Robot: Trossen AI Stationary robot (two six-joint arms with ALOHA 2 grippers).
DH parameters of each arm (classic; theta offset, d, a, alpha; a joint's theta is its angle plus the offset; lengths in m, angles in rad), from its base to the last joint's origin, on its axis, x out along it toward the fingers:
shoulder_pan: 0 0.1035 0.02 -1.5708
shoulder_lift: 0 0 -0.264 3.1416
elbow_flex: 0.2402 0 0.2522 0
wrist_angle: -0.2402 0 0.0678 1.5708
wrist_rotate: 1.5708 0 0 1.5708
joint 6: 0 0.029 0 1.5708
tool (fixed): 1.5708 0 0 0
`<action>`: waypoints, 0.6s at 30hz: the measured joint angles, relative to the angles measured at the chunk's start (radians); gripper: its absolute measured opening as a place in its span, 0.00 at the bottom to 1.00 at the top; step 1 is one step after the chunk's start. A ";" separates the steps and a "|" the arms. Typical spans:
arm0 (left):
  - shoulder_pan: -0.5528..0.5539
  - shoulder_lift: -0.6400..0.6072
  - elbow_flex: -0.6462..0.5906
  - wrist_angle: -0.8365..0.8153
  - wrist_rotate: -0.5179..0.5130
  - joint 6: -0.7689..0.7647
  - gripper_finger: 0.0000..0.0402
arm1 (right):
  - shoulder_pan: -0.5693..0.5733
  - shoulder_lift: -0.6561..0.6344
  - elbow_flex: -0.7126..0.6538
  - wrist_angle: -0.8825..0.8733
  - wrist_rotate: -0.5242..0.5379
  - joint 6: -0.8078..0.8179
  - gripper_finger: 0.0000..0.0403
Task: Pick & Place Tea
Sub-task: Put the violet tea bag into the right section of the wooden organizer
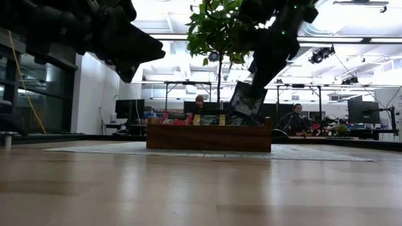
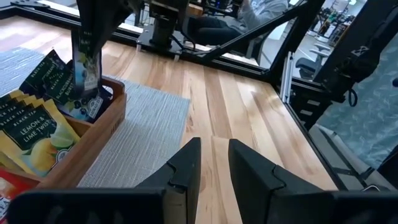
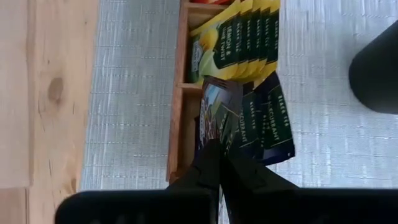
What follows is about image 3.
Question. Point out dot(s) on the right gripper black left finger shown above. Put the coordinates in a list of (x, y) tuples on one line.
[(202, 177)]

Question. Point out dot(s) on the wooden tea organizer box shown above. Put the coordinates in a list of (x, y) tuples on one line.
[(178, 124)]

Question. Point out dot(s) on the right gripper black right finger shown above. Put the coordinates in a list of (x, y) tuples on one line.
[(248, 183)]

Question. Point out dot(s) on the green potted plant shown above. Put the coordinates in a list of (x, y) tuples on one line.
[(377, 71)]

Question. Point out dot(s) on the red strawberry tea packet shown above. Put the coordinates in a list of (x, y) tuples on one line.
[(211, 1)]

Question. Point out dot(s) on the grey woven placemat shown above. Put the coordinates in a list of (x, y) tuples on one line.
[(130, 109)]

